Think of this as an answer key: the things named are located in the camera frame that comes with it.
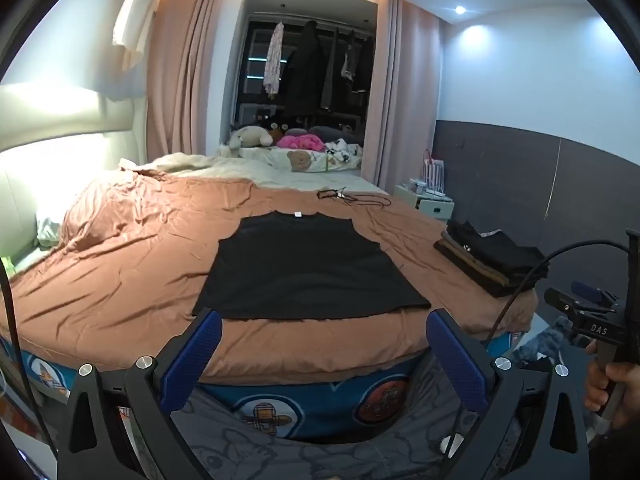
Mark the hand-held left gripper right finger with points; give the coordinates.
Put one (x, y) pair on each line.
(457, 360)

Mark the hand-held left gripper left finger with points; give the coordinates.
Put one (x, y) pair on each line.
(192, 355)

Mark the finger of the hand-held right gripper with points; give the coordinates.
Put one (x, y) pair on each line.
(560, 300)
(587, 290)

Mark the black sleeveless shirt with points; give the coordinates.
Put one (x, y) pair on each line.
(310, 270)

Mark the stack of folded clothes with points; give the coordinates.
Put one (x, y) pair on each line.
(495, 260)

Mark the person's right hand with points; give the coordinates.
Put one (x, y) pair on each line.
(629, 387)

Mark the grey-blue shaggy rug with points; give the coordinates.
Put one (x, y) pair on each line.
(545, 340)

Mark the orange-brown blanket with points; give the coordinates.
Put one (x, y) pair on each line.
(125, 270)

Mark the white nightstand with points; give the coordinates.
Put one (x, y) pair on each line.
(425, 205)

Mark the striped gift bag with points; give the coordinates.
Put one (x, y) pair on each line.
(434, 175)

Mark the small white container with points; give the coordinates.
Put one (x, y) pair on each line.
(416, 185)

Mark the white pillow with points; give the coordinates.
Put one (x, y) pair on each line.
(49, 232)

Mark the black eyeglasses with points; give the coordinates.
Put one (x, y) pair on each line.
(327, 194)

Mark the patterned white blanket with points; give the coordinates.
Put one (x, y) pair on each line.
(300, 160)

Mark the cream plush toy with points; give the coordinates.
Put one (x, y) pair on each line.
(247, 137)

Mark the brown plush toy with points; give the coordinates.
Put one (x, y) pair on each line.
(276, 134)

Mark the pink cloth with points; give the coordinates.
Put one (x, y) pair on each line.
(300, 142)

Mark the black and white patterned cloth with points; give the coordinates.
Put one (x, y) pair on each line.
(342, 150)

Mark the pink curtain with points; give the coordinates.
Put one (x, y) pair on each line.
(190, 70)
(405, 100)

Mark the dark grey pillow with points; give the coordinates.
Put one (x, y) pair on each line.
(330, 132)

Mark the cream padded headboard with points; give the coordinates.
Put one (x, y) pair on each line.
(65, 110)

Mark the floral hanging garment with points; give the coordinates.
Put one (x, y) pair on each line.
(274, 60)

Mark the black hanging coat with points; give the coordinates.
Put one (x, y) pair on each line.
(306, 70)

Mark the grey hanging garment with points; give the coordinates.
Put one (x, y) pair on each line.
(330, 75)

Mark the dark hanging garment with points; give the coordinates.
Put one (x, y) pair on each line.
(350, 60)

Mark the white hanging shirt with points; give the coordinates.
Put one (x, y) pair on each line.
(135, 15)

